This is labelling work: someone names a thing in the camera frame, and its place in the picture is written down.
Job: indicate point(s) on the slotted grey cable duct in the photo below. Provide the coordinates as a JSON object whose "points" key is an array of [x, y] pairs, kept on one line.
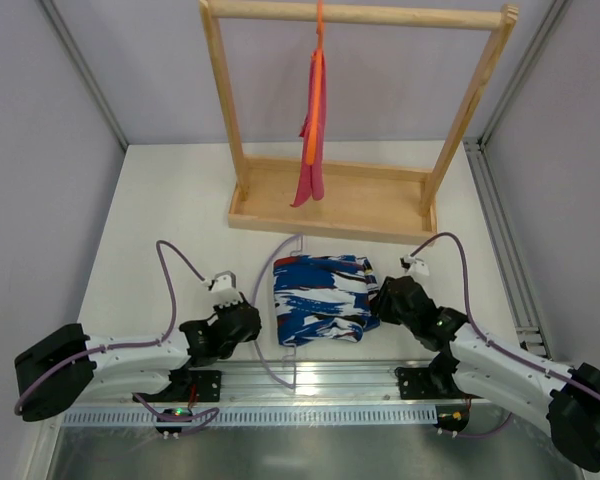
{"points": [[261, 416]]}

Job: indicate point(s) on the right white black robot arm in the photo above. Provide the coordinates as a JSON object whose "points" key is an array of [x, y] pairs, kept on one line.
{"points": [[561, 401]]}

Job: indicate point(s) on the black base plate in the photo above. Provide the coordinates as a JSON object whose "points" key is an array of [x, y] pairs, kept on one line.
{"points": [[189, 386], [424, 383]]}

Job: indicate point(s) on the blue white patterned trousers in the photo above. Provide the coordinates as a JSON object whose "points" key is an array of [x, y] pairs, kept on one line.
{"points": [[323, 297]]}

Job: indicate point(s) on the right aluminium side rail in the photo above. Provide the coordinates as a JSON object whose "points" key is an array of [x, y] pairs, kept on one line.
{"points": [[522, 304]]}

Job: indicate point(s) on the pink garment on hanger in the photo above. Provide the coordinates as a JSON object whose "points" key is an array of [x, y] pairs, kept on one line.
{"points": [[310, 183]]}

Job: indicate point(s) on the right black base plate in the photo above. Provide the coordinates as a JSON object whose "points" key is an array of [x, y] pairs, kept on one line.
{"points": [[424, 383]]}

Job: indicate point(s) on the left black connector board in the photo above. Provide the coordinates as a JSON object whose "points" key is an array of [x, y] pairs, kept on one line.
{"points": [[176, 420]]}

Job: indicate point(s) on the black connector board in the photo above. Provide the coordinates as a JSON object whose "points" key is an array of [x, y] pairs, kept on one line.
{"points": [[452, 422], [176, 420]]}

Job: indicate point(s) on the orange plastic hanger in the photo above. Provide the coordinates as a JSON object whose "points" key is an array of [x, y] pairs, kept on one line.
{"points": [[316, 77]]}

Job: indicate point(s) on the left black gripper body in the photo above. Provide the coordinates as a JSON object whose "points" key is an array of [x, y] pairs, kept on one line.
{"points": [[247, 320]]}

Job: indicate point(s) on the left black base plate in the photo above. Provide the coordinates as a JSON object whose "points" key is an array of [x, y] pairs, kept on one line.
{"points": [[189, 386]]}

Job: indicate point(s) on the wooden clothes rack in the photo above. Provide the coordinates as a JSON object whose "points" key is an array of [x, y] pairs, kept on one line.
{"points": [[362, 201]]}

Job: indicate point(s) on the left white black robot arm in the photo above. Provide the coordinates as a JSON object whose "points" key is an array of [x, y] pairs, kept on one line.
{"points": [[70, 365]]}

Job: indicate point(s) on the right black connector board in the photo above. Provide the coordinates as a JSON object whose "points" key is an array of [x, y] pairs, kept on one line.
{"points": [[452, 422]]}

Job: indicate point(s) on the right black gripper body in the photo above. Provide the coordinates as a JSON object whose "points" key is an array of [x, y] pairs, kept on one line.
{"points": [[387, 301]]}

